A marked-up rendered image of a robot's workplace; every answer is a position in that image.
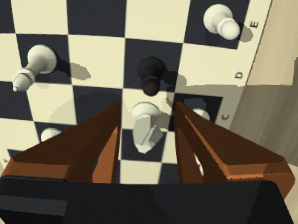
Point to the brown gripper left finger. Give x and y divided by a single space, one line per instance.
71 154

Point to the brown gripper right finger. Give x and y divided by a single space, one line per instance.
224 155

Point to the black pawn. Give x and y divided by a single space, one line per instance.
150 69

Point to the black and cream chessboard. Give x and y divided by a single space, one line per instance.
99 44

